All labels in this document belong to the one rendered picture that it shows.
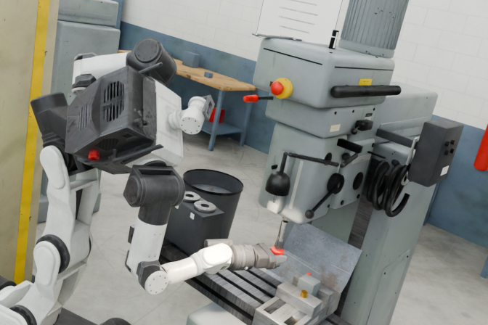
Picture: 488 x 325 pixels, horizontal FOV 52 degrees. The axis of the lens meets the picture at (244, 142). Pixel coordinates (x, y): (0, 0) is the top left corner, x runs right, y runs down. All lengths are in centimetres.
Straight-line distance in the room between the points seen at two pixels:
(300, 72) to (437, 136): 54
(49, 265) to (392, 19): 143
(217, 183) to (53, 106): 249
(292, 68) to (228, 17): 601
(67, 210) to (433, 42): 483
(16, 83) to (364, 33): 188
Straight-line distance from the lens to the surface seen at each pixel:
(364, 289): 216
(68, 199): 175
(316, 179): 163
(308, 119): 155
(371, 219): 206
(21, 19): 287
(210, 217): 200
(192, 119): 146
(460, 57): 587
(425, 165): 176
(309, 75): 144
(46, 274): 189
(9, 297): 219
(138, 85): 148
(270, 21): 698
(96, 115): 148
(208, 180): 408
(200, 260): 166
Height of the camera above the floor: 198
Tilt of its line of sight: 16 degrees down
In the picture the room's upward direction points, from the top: 12 degrees clockwise
